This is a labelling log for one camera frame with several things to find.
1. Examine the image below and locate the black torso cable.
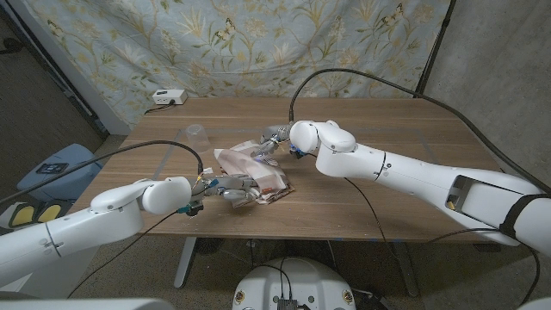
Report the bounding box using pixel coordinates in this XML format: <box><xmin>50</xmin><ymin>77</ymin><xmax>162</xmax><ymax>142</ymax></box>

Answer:
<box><xmin>257</xmin><ymin>257</ymin><xmax>294</xmax><ymax>301</ymax></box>

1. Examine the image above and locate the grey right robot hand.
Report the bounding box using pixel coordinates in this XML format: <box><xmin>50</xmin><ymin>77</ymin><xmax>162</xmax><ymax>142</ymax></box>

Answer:
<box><xmin>251</xmin><ymin>122</ymin><xmax>298</xmax><ymax>167</ymax></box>

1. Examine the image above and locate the clear plastic cup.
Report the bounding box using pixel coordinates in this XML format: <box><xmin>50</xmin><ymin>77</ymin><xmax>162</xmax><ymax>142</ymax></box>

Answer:
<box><xmin>184</xmin><ymin>123</ymin><xmax>212</xmax><ymax>153</ymax></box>

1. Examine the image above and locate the floral printed backdrop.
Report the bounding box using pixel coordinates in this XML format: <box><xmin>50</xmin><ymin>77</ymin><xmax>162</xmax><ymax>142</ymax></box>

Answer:
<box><xmin>23</xmin><ymin>0</ymin><xmax>453</xmax><ymax>130</ymax></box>

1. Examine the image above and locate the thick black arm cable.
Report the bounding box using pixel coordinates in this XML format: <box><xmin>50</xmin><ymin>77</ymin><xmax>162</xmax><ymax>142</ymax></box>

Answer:
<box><xmin>288</xmin><ymin>67</ymin><xmax>551</xmax><ymax>195</ymax></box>
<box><xmin>0</xmin><ymin>139</ymin><xmax>205</xmax><ymax>206</ymax></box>

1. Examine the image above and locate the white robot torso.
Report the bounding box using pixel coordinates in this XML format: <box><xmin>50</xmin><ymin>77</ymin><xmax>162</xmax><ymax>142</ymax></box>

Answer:
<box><xmin>232</xmin><ymin>257</ymin><xmax>357</xmax><ymax>310</ymax></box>

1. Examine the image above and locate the black backdrop stand pole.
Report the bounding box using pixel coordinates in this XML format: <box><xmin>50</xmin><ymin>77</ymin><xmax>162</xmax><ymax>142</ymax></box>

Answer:
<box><xmin>412</xmin><ymin>0</ymin><xmax>457</xmax><ymax>99</ymax></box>

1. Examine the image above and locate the beige cloth with orange print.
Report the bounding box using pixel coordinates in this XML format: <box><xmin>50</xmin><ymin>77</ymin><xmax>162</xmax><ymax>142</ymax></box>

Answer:
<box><xmin>214</xmin><ymin>139</ymin><xmax>295</xmax><ymax>208</ymax></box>

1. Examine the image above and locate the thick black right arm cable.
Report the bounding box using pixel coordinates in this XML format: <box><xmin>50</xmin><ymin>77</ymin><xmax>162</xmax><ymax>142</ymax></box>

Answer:
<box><xmin>288</xmin><ymin>67</ymin><xmax>551</xmax><ymax>195</ymax></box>

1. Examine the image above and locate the grey table leg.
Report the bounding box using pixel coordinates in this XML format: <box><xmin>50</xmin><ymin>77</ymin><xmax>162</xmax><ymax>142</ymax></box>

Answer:
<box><xmin>392</xmin><ymin>241</ymin><xmax>421</xmax><ymax>297</ymax></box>
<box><xmin>173</xmin><ymin>236</ymin><xmax>199</xmax><ymax>289</ymax></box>

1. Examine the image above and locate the white power strip box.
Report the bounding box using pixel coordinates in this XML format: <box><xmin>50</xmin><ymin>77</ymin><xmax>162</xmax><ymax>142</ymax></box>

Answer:
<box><xmin>151</xmin><ymin>89</ymin><xmax>189</xmax><ymax>106</ymax></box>

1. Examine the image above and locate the black shoe with yellow insole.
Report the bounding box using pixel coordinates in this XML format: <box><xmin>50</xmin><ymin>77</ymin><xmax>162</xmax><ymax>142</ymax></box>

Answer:
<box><xmin>36</xmin><ymin>202</ymin><xmax>63</xmax><ymax>226</ymax></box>

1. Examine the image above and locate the thin black wrist wire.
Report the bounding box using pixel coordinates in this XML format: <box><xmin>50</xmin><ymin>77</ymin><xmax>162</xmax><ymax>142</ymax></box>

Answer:
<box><xmin>344</xmin><ymin>177</ymin><xmax>542</xmax><ymax>307</ymax></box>
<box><xmin>68</xmin><ymin>210</ymin><xmax>180</xmax><ymax>298</ymax></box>

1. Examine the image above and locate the black power strip cable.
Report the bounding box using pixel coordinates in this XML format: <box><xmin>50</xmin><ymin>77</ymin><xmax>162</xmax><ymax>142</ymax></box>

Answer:
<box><xmin>143</xmin><ymin>99</ymin><xmax>176</xmax><ymax>115</ymax></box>

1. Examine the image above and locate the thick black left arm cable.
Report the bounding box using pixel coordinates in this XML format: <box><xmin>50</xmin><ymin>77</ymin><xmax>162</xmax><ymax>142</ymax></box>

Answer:
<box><xmin>0</xmin><ymin>139</ymin><xmax>205</xmax><ymax>206</ymax></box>

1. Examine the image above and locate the thin black right wrist wire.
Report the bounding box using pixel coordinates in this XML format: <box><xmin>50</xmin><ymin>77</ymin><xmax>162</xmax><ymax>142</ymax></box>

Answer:
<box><xmin>344</xmin><ymin>177</ymin><xmax>542</xmax><ymax>307</ymax></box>

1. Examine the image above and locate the grey sneaker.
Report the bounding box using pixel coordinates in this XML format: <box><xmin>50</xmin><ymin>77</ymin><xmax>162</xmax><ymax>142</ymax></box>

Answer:
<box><xmin>0</xmin><ymin>201</ymin><xmax>38</xmax><ymax>236</ymax></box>

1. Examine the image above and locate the thin black left wrist wire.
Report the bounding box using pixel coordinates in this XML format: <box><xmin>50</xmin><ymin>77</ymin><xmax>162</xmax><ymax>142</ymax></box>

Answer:
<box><xmin>68</xmin><ymin>210</ymin><xmax>180</xmax><ymax>298</ymax></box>

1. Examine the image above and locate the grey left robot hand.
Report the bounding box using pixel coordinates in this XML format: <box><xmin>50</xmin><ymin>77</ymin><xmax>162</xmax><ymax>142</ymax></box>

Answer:
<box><xmin>200</xmin><ymin>171</ymin><xmax>260</xmax><ymax>208</ymax></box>

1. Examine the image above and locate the blue padded box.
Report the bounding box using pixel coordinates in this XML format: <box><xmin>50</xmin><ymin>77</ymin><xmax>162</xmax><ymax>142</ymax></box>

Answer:
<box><xmin>15</xmin><ymin>143</ymin><xmax>104</xmax><ymax>202</ymax></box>

